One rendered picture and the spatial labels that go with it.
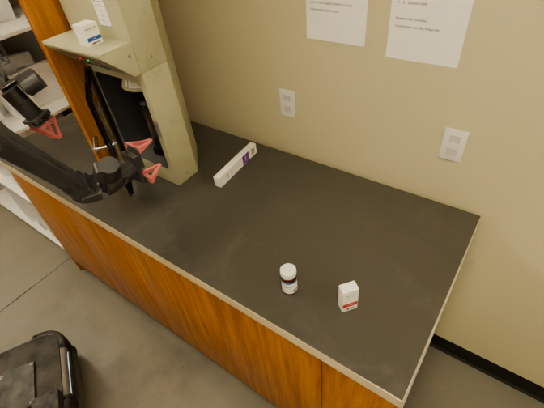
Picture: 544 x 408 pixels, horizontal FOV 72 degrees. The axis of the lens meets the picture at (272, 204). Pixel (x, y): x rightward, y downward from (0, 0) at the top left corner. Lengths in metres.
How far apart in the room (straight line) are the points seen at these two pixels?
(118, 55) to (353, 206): 0.90
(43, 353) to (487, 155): 2.06
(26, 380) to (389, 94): 1.94
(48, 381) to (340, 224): 1.50
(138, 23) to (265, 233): 0.77
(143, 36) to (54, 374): 1.53
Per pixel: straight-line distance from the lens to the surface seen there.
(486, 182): 1.40
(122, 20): 1.30
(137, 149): 1.22
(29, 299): 2.85
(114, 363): 2.31
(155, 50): 1.37
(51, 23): 1.60
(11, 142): 0.99
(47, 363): 2.18
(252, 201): 1.42
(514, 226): 1.49
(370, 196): 1.43
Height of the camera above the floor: 1.89
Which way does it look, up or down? 43 degrees down
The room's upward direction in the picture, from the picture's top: 7 degrees counter-clockwise
